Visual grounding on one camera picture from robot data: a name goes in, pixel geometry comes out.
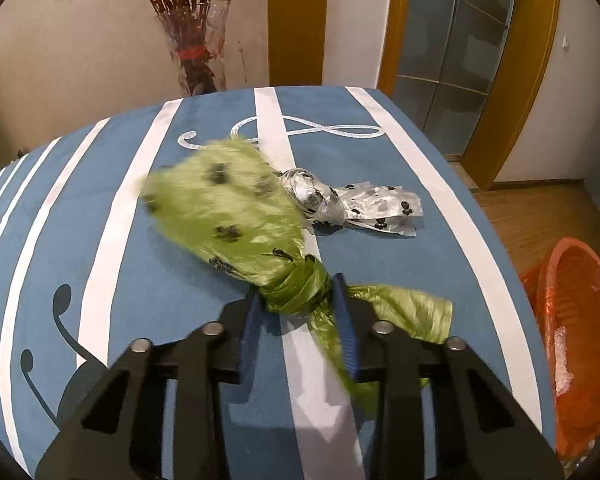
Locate blue striped tablecloth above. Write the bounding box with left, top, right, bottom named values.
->
left=0, top=85, right=558, bottom=480

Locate light green paw-print bag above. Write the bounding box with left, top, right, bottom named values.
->
left=142, top=135, right=455, bottom=418

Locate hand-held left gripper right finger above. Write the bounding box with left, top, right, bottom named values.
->
left=331, top=274, right=566, bottom=480

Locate clear glass vase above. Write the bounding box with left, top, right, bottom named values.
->
left=155, top=0, right=232, bottom=97

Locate yellow wooden door jamb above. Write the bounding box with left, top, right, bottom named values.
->
left=267, top=0, right=329, bottom=87

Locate grey paw-print plastic bag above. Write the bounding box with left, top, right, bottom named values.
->
left=280, top=167, right=425, bottom=237

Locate yellow wooden door frame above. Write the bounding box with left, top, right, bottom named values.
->
left=377, top=0, right=563, bottom=191

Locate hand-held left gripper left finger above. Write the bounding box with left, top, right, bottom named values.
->
left=34, top=290, right=263, bottom=480

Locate glass panel door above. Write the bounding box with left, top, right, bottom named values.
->
left=395, top=0, right=518, bottom=156

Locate orange plastic bin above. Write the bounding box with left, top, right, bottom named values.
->
left=520, top=237, right=600, bottom=461

